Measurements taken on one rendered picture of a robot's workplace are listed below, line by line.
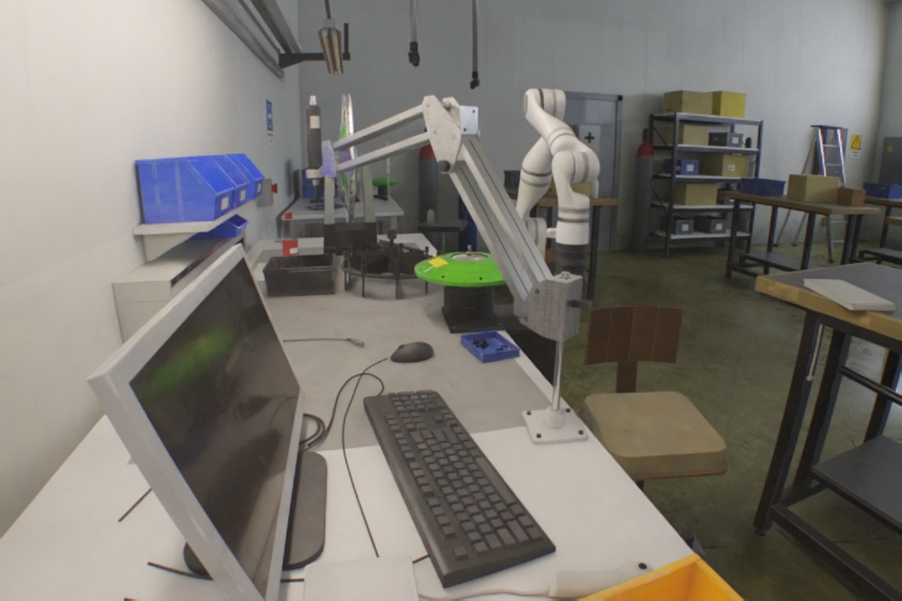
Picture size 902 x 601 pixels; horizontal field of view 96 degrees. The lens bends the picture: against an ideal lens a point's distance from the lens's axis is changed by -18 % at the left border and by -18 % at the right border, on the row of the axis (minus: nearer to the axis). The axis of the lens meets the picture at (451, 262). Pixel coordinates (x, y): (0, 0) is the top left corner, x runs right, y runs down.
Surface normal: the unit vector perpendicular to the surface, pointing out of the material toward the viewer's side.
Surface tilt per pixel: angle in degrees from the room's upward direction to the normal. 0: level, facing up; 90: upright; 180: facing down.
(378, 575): 0
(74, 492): 0
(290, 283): 93
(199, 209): 92
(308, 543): 0
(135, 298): 90
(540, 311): 90
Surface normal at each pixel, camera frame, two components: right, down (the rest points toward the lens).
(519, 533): 0.10, -0.97
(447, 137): -0.69, 0.17
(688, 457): -0.02, 0.24
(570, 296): 0.73, 0.16
